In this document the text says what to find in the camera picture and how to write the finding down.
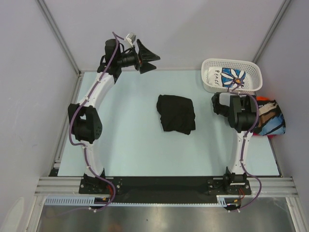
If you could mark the red t-shirt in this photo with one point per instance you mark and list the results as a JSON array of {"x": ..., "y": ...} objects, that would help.
[{"x": 268, "y": 136}]

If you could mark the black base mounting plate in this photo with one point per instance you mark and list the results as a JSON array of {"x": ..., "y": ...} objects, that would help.
[{"x": 163, "y": 189}]

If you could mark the white plastic basket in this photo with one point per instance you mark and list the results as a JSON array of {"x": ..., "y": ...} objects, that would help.
[{"x": 253, "y": 81}]

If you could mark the white slotted cable duct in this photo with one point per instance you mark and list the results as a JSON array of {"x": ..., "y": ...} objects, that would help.
[{"x": 97, "y": 202}]

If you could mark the right aluminium corner post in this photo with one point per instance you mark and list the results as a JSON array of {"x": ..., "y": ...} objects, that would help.
[{"x": 271, "y": 30}]

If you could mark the left aluminium corner post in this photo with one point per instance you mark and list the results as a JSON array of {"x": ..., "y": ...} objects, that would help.
[{"x": 57, "y": 34}]

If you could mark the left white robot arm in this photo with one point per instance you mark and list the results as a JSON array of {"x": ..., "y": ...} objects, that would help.
[{"x": 85, "y": 126}]

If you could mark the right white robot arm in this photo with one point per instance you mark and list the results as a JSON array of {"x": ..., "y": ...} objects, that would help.
[{"x": 241, "y": 112}]

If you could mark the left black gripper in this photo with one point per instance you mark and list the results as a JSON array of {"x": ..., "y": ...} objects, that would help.
[{"x": 144, "y": 55}]

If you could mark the aluminium frame rail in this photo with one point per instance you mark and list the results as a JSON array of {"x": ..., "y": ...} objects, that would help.
[{"x": 69, "y": 186}]

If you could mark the aluminium corner post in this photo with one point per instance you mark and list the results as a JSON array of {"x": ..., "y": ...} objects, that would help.
[
  {"x": 271, "y": 30},
  {"x": 57, "y": 34}
]

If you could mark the black printed t-shirt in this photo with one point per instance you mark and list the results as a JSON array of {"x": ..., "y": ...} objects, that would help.
[
  {"x": 176, "y": 113},
  {"x": 271, "y": 119}
]

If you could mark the orange folded t-shirt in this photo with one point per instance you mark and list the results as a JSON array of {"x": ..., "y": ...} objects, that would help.
[{"x": 260, "y": 98}]

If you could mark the white daisy print t-shirt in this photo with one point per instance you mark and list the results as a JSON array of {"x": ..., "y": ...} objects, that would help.
[{"x": 225, "y": 77}]

